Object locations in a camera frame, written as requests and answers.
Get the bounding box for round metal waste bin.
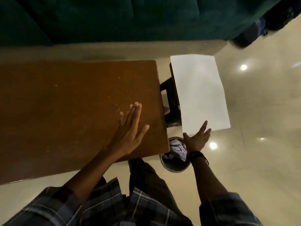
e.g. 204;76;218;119
160;137;191;173

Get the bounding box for dark trousers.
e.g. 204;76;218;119
128;158;193;226

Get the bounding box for person's left forearm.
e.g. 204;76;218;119
65;146;129;205

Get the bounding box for brown wooden table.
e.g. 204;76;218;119
0;60;170;185

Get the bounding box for person's right hand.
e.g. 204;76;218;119
183;120;212;154

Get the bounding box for black bag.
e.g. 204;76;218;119
265;0;301;31

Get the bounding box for long green sofa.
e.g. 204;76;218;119
0;0;285;47

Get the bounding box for person's left hand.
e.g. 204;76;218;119
103;102;150;160

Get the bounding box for black beaded bracelet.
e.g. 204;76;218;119
188;151;210;165

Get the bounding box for person's right forearm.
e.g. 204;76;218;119
191;157;230;205

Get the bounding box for crumpled paper trash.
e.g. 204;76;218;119
168;138;188;162

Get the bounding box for plaid shirt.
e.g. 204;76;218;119
0;177;263;226

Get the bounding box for black plastic stool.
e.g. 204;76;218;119
159;77;183;129

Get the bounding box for black and blue backpack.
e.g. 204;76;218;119
231;18;269;49

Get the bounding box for floral placemat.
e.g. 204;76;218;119
170;55;231;136

